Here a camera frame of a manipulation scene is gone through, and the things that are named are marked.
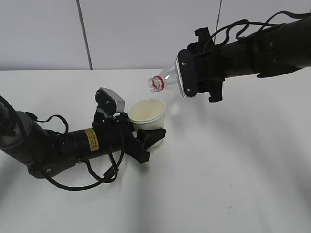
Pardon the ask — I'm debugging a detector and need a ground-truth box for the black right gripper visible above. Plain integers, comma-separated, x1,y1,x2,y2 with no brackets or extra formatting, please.
176,28,224,102

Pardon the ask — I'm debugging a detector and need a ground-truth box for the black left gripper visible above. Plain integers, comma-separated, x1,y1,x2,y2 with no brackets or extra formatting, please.
92,113,166,163

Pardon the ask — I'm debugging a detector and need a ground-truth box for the white paper cup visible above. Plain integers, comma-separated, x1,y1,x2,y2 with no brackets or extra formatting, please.
128,99,166,132

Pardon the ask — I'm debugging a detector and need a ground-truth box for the clear water bottle red label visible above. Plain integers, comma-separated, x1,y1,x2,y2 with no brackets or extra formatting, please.
148,62,180,93

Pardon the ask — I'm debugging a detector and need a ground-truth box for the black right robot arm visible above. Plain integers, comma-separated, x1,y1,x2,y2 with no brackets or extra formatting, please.
175,17,311,102

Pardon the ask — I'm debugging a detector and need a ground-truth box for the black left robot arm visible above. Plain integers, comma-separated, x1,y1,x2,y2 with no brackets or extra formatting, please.
0,94,166,183

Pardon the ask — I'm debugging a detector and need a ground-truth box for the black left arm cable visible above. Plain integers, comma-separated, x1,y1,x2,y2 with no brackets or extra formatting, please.
24,112,126,191

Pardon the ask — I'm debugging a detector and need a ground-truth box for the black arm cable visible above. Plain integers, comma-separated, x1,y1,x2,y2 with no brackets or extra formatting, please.
210,10,311,47
24,112,126,191

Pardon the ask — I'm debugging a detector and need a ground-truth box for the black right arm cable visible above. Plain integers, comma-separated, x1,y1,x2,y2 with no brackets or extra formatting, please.
210,10,311,47

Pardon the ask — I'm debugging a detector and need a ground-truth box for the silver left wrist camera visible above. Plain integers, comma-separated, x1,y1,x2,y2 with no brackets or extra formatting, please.
95,87,125,117

